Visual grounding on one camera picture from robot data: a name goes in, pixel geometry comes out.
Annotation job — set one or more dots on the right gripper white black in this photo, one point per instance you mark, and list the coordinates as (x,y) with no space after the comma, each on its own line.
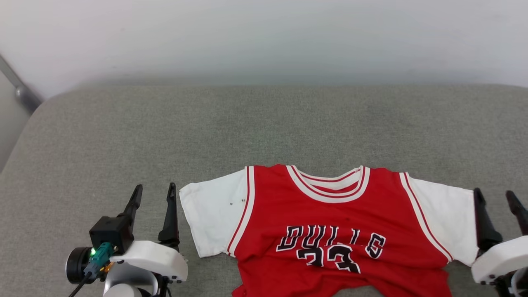
(501,258)

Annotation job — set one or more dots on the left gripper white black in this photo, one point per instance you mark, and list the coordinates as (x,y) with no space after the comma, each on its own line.
(152,258)

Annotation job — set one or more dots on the red white basketball jersey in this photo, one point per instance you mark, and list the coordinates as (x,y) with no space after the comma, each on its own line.
(330,231)

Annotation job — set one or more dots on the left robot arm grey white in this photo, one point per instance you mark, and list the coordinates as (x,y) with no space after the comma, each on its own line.
(128,282)

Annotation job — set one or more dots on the grey metal pole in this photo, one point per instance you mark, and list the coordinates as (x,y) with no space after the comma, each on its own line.
(18,88)

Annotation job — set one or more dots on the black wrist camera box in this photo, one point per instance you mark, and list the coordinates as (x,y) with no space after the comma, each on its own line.
(108,235)

